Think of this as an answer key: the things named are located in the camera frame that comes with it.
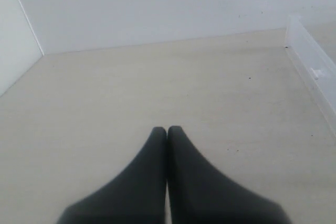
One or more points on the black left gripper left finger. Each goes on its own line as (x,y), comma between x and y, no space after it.
(136,195)

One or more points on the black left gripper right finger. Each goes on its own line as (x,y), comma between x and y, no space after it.
(200,193)

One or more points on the clear plastic tray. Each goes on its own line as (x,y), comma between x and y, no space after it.
(313,61)

